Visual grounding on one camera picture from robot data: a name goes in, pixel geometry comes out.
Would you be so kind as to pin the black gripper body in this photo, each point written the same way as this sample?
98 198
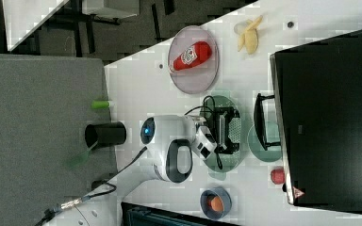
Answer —
225 124

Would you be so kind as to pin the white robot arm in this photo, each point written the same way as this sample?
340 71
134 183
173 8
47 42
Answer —
169 143

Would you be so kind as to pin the grey round plate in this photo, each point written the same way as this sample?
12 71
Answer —
199 79

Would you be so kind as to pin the red ketchup bottle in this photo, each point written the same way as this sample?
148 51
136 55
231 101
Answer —
193 56

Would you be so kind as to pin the blue bowl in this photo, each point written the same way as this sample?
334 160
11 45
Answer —
206 198

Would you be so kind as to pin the red strawberry toy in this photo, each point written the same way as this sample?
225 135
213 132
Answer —
278 176

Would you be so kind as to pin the orange ball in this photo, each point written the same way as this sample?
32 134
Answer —
216 204

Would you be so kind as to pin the peeled banana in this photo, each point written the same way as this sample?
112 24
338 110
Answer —
247 34

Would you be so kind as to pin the black utensil cup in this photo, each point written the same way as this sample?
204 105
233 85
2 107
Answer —
105 134

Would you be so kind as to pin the black toaster oven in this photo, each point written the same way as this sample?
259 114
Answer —
317 90

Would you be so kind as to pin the green pepper toy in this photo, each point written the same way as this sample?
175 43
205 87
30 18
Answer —
101 104

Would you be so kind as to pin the black cylinder cup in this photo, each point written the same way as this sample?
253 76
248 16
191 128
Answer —
99 183

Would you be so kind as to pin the green spatula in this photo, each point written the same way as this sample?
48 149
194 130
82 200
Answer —
80 158

